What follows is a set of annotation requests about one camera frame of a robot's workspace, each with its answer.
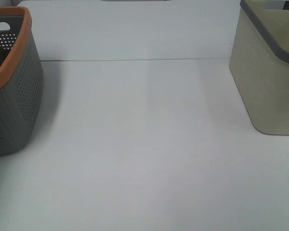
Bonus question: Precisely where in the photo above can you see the beige basket grey rim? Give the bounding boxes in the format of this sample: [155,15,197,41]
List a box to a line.
[229,0,289,136]

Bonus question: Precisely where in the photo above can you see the grey perforated basket orange rim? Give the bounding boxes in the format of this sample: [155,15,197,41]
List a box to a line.
[0,6,44,156]

